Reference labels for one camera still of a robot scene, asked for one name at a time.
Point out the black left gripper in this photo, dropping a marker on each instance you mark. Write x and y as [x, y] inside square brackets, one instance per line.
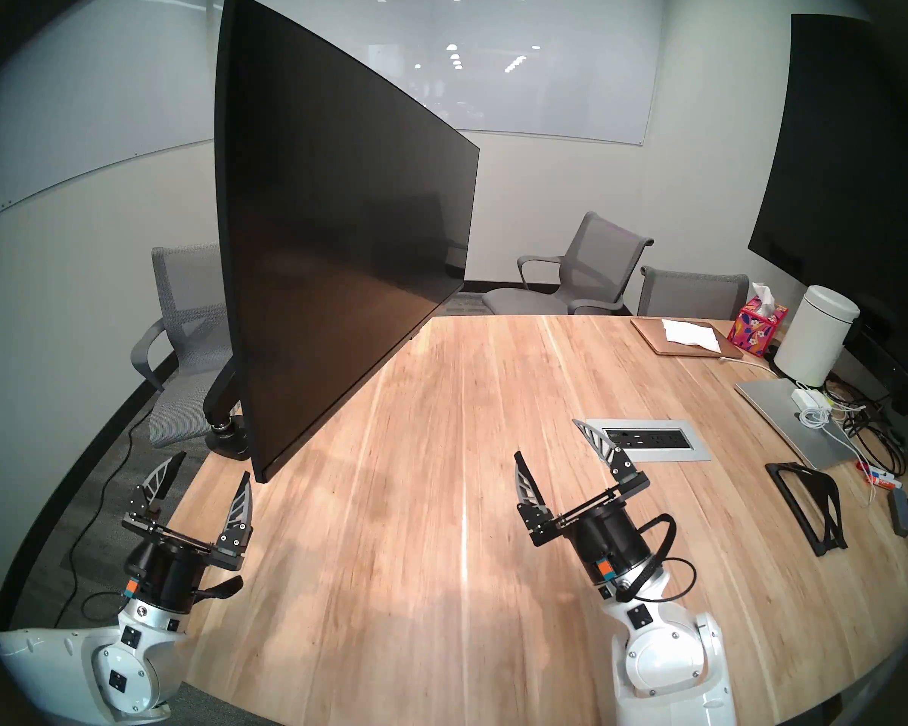
[166, 573]

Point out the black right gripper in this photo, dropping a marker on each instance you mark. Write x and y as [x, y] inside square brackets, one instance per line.
[605, 543]

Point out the black curved wide monitor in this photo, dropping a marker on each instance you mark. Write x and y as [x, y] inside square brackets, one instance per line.
[333, 240]

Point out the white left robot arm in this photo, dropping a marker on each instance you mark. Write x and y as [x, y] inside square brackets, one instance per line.
[121, 671]

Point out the black monitor arm base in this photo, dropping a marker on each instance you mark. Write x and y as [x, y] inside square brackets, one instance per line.
[231, 441]

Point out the grey mesh office chair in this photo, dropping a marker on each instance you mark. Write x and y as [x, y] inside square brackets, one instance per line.
[189, 293]
[688, 293]
[598, 255]

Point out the silver table outlet box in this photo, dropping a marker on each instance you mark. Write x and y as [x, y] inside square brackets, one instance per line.
[681, 452]

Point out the brown leather desk pad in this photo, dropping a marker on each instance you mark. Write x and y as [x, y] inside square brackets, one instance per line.
[651, 339]

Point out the white paper sheet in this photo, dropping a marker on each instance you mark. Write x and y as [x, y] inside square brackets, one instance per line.
[688, 333]

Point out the silver closed laptop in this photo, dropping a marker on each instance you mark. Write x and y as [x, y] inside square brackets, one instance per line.
[783, 418]

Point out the colourful floral tissue box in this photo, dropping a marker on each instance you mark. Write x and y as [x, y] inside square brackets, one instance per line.
[757, 327]

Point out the white power adapter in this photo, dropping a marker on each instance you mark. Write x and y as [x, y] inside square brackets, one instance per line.
[810, 401]

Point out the black folding laptop stand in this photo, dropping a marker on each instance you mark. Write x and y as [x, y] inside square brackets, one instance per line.
[828, 528]

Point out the white cylindrical canister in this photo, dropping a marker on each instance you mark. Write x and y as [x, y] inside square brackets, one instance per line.
[813, 339]

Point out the small grey adapter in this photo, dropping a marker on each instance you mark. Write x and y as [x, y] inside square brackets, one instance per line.
[904, 509]

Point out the black video bar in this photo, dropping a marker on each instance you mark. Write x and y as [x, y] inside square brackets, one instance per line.
[893, 369]

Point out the glass whiteboard without writing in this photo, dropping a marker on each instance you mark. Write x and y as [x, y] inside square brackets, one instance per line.
[560, 66]

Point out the glass whiteboard with writing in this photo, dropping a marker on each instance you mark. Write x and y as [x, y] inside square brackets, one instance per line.
[83, 89]

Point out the black wall television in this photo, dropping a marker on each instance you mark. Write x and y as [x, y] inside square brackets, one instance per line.
[840, 165]

